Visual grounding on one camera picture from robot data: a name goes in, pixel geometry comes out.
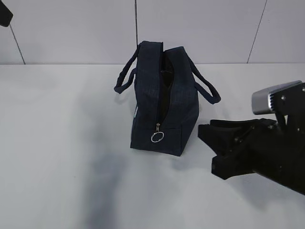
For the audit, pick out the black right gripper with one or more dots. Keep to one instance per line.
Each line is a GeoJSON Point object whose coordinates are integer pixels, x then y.
{"type": "Point", "coordinates": [256, 146]}

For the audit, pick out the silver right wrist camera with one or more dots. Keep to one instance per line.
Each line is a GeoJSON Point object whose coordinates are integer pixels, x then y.
{"type": "Point", "coordinates": [285, 99]}

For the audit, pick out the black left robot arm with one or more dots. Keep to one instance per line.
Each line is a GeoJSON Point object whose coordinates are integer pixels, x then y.
{"type": "Point", "coordinates": [5, 15]}

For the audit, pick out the dark blue lunch bag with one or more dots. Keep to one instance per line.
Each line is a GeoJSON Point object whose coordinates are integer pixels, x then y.
{"type": "Point", "coordinates": [167, 85]}

